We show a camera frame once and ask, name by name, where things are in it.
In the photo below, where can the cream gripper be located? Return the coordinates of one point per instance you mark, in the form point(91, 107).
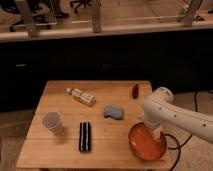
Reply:
point(156, 131)

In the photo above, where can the orange ceramic bowl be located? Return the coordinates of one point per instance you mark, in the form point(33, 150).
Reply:
point(143, 145)

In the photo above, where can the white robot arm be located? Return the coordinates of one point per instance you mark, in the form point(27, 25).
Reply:
point(158, 107)

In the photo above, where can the blue sponge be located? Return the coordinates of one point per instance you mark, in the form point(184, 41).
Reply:
point(113, 112)

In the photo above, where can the dark red sausage toy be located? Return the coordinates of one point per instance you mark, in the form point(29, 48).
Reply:
point(135, 91)

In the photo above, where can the black white striped block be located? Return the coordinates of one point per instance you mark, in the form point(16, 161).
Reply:
point(85, 137)

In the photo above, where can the white plastic bottle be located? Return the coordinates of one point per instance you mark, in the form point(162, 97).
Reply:
point(81, 96)

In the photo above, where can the wooden table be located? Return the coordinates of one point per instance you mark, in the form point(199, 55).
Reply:
point(109, 137)

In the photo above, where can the dark low cabinet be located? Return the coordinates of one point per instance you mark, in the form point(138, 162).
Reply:
point(179, 60)

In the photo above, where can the translucent plastic cup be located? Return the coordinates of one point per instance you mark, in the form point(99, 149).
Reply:
point(53, 122)

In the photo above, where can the black office chair left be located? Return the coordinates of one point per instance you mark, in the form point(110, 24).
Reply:
point(33, 13)

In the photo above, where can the grey metal post right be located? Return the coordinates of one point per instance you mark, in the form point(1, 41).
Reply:
point(190, 13)

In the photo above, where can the grey metal post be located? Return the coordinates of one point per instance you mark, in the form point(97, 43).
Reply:
point(96, 16)
point(25, 12)
point(190, 13)

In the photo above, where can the grey metal post middle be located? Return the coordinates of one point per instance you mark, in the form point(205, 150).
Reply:
point(96, 16)

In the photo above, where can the grey metal post left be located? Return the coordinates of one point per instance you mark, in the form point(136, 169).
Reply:
point(25, 12)

